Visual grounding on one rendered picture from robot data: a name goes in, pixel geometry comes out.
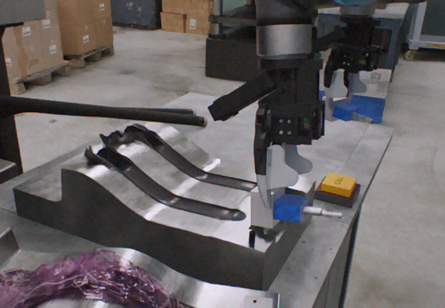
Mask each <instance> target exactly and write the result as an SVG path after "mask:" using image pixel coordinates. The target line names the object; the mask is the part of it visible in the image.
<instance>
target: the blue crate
mask: <svg viewBox="0 0 445 308"><path fill-rule="evenodd" d="M323 96H325V91H322V90H319V99H322V98H323ZM385 100H386V98H377V97H371V96H361V95H355V94H353V95H352V96H351V100H350V101H349V105H351V106H355V107H358V108H359V113H358V114H360V115H362V116H365V117H368V118H371V119H373V123H376V124H379V123H381V121H382V114H383V111H384V104H385Z"/></svg>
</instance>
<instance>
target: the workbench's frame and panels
mask: <svg viewBox="0 0 445 308"><path fill-rule="evenodd" d="M391 138H392V136H391ZM391 138H390V140H389V143H388V144H387V147H386V149H385V150H384V153H383V155H382V157H381V159H380V163H379V164H378V167H377V169H376V171H375V173H374V174H373V176H372V178H371V181H370V182H369V185H368V186H367V190H366V192H365V194H364V196H363V198H362V201H361V202H360V205H359V207H358V209H357V211H356V213H355V216H354V219H353V221H352V222H351V225H349V227H348V230H347V232H346V234H345V236H344V239H343V241H342V243H341V245H340V247H339V250H338V252H337V254H336V256H335V259H334V261H333V263H332V265H331V267H330V270H329V272H328V274H327V276H326V279H325V281H324V283H323V285H322V287H321V290H320V292H319V294H318V295H317V297H316V300H315V301H314V304H313V305H312V308H344V306H345V299H346V295H347V288H348V283H349V276H350V271H351V264H352V260H353V255H354V248H355V244H356V237H357V232H358V225H359V220H360V213H361V209H362V203H363V201H364V200H365V197H366V195H367V193H368V190H369V188H370V185H371V183H372V181H373V179H374V178H375V176H376V173H377V172H378V169H379V167H380V165H381V163H382V159H383V157H384V155H385V153H386V151H387V149H388V147H389V144H390V142H391Z"/></svg>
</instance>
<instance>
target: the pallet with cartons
mask: <svg viewBox="0 0 445 308"><path fill-rule="evenodd" d="M57 10H58V19H59V26H60V34H61V45H62V46H63V59H68V60H69V63H70V67H71V68H79V69H81V68H84V67H85V61H89V62H98V61H100V60H102V59H101V57H100V56H101V55H109V56H112V55H114V46H113V20H112V17H111V12H110V0H57Z"/></svg>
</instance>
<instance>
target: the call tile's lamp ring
mask: <svg viewBox="0 0 445 308"><path fill-rule="evenodd" d="M325 177H326V176H324V178H323V180H324V179H325ZM323 180H322V181H321V183H320V184H319V185H318V187H317V189H316V192H320V193H325V194H328V195H333V196H337V197H342V198H345V199H350V200H354V197H355V196H356V193H357V192H358V189H359V187H360V184H358V183H356V187H355V190H354V192H353V193H352V194H351V197H345V196H342V195H337V194H334V193H330V192H325V191H324V190H320V188H321V184H322V182H323Z"/></svg>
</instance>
